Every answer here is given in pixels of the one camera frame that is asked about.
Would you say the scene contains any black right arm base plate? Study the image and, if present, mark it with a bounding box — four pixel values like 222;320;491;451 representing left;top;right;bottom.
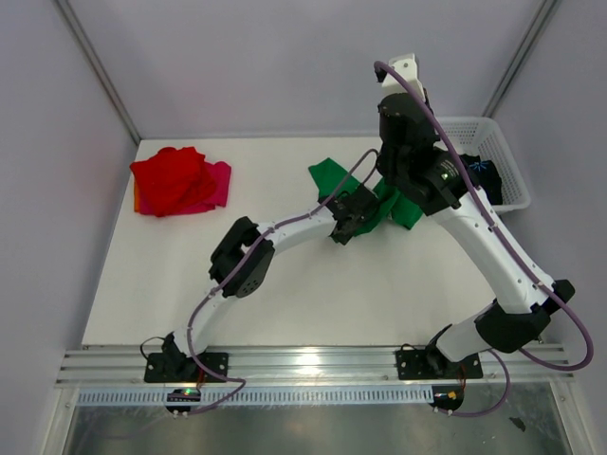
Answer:
395;343;484;380

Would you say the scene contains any black controller board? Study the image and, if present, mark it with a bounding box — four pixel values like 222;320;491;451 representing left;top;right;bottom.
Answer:
430;388;465;412
164;388;201;414

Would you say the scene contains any aluminium mounting rail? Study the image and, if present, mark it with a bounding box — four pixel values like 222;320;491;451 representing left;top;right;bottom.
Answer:
56;343;574;388

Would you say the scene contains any white plastic basket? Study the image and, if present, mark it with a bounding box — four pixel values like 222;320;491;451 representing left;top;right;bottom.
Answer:
438;117;531;214

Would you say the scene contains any red folded t shirt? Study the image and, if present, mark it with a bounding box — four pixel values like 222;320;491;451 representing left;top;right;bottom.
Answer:
130;147;215;217

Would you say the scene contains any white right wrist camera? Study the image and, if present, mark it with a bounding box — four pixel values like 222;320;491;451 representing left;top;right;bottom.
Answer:
374;53;426;100

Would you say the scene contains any orange folded t shirt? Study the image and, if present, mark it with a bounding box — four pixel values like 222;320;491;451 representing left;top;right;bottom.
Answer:
133;180;140;213

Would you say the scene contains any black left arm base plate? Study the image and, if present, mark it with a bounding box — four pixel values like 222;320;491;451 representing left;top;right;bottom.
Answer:
143;352;229;384

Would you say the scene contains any right black controller board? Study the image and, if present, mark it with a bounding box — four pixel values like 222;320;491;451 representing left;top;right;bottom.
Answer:
430;388;465;412

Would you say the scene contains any black t shirt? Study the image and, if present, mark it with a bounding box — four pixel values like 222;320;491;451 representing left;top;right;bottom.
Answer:
460;155;504;206

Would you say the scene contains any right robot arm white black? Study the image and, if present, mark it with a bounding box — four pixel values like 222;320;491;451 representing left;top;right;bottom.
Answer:
377;93;575;376

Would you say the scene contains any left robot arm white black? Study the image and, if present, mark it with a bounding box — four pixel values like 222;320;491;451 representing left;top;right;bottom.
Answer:
148;184;379;381

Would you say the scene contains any grey slotted cable duct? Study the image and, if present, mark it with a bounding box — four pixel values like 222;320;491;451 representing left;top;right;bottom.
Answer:
76;385;432;407

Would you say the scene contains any green t shirt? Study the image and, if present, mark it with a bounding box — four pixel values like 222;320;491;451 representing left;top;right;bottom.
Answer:
308;158;423;245

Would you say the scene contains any left black controller board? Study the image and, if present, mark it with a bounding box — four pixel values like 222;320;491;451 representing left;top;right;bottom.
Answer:
164;388;201;414

